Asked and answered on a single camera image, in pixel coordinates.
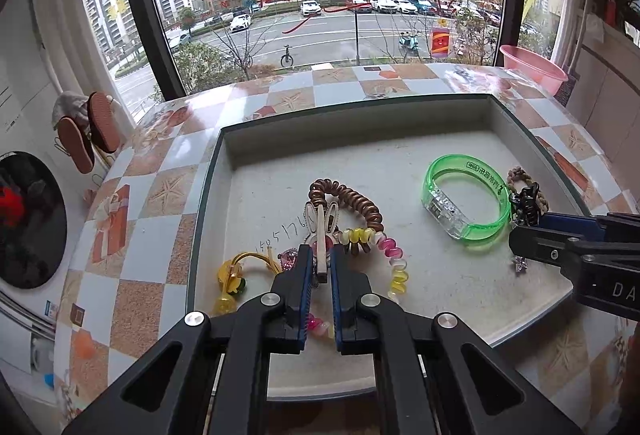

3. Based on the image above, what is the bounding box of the yellow hair tie with ornaments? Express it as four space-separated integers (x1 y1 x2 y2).
215 251 283 315

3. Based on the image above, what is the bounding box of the grey cloth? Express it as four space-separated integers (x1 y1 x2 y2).
52 94 93 130

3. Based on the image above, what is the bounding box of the green translucent bracelet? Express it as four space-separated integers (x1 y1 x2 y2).
421 155 513 248

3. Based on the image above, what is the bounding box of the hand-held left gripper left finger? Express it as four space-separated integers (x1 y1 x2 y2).
62 244 316 435

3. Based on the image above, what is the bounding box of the pink plastic basin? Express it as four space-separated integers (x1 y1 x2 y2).
500 45 570 93

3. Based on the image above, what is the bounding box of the brown spiral hair tie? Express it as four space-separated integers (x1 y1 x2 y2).
308 179 385 257

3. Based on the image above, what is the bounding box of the pink yellow spiral hair tie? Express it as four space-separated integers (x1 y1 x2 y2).
307 227 411 341

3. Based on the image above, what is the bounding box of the grey shallow tray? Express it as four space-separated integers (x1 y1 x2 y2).
187 92 608 388

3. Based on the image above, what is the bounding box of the brown-soled slipper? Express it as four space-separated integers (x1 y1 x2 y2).
87 92 121 154
56 116 96 174

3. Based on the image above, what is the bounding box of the brown braided hair tie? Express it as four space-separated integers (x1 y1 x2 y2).
506 166 551 210

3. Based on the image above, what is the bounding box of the white rabbit hair clip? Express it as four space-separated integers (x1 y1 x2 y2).
304 195 342 285

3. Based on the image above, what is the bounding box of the white washing machine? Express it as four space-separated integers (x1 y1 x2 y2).
0 65 101 376

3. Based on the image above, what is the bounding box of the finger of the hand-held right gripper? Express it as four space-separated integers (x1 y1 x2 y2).
509 224 593 268
540 211 640 242

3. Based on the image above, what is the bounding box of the black window frame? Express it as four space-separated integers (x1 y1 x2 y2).
75 0 571 103

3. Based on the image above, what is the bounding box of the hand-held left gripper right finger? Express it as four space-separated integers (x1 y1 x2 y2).
331 244 583 435

